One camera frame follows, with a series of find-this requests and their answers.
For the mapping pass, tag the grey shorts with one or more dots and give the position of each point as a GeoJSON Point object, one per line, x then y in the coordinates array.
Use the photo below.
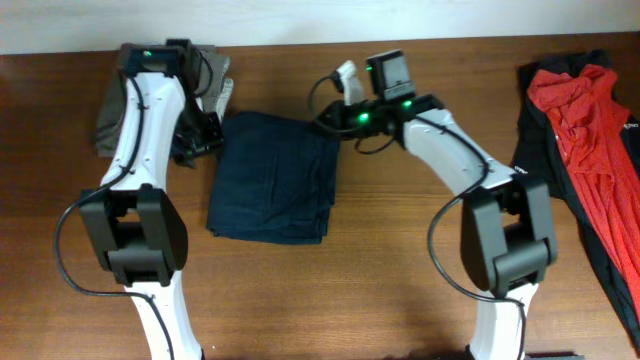
{"type": "Point", "coordinates": [201, 75]}

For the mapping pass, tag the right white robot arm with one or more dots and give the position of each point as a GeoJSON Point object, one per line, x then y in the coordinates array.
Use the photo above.
{"type": "Point", "coordinates": [507, 239]}

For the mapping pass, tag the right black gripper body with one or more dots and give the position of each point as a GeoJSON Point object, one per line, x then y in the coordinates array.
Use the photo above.
{"type": "Point", "coordinates": [359, 118]}

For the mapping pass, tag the navy blue t-shirt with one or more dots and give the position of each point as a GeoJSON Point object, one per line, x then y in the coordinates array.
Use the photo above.
{"type": "Point", "coordinates": [275, 182]}

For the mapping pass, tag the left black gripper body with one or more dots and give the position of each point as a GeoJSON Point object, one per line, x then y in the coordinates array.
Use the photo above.
{"type": "Point", "coordinates": [197, 133]}

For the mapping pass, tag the red garment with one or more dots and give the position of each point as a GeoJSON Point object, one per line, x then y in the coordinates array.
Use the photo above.
{"type": "Point", "coordinates": [587, 123]}

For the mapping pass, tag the black garment with logo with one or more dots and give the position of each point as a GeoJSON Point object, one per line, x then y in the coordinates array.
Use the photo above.
{"type": "Point", "coordinates": [537, 154]}

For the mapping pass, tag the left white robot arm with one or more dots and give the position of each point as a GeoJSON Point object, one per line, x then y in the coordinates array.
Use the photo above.
{"type": "Point", "coordinates": [135, 231]}

